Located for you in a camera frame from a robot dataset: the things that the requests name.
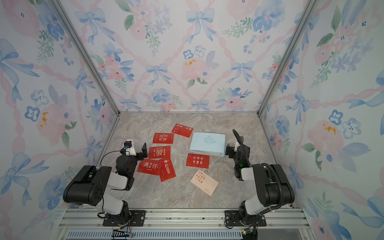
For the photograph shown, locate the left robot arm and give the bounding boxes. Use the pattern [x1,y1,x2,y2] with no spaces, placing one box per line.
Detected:
[63,140,148,227]

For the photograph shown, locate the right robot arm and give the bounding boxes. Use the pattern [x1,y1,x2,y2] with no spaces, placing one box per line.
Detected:
[225,129,295,227]

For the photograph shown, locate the red card lower left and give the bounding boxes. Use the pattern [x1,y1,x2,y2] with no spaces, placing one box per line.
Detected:
[137,159,163,176]

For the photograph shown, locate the red card get rich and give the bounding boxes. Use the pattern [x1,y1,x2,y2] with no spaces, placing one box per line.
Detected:
[148,146,171,159]

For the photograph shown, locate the red card upper left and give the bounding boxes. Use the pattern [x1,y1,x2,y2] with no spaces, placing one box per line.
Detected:
[153,133,174,144]

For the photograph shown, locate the red card near album front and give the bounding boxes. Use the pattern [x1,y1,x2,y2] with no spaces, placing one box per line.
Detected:
[186,153,210,169]

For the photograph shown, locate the red card 100 percent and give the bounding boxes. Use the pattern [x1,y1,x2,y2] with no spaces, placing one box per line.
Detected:
[159,158,176,182]

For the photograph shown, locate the red card far top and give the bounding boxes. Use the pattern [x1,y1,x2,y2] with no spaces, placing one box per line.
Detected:
[172,124,194,138]

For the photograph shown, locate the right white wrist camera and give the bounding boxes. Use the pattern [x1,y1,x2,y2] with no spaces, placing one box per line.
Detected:
[234,142,241,152]

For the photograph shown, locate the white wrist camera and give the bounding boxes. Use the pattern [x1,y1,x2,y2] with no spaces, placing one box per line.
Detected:
[234,142,241,152]
[124,139,137,156]

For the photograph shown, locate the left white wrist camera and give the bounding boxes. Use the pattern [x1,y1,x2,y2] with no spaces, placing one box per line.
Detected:
[124,139,137,156]

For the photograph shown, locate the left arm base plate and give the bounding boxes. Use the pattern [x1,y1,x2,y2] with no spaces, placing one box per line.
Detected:
[103,210,147,227]

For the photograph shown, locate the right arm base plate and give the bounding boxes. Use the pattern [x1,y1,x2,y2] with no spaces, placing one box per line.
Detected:
[224,210,267,228]

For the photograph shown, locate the aluminium front rail frame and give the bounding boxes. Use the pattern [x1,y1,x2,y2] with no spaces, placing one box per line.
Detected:
[53,208,315,240]

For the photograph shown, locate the left aluminium corner post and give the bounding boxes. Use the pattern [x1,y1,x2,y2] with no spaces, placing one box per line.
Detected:
[48,1,120,116]

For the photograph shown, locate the aluminium corner post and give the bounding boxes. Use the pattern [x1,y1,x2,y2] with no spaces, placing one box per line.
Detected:
[257,0,318,118]
[48,1,120,116]

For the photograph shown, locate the right aluminium corner post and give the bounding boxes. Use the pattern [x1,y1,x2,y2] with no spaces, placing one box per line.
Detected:
[257,0,318,118]

